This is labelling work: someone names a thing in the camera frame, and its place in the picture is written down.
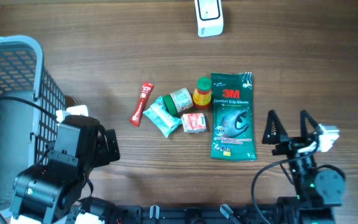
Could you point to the pale green small packet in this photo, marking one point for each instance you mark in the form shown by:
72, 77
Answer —
158, 114

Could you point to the small jar green lid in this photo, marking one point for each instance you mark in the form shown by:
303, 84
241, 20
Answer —
178, 101

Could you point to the green 3M gloves packet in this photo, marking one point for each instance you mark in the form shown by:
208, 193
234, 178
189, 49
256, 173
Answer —
233, 124

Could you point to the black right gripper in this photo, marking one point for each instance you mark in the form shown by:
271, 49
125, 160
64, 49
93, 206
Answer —
298, 143

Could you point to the chilli sauce bottle green cap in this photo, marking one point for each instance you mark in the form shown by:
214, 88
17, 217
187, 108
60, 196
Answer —
202, 93

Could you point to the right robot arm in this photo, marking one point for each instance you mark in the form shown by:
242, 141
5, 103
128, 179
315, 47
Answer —
318, 188

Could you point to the red small packet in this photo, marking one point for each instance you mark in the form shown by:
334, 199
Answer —
144, 95

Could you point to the white barcode scanner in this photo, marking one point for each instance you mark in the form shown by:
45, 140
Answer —
209, 17

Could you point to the grey plastic shopping basket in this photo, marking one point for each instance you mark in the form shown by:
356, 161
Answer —
29, 98

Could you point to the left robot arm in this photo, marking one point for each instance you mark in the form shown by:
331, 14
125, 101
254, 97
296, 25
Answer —
45, 192

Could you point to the red white small carton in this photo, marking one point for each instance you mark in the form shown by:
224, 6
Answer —
193, 122

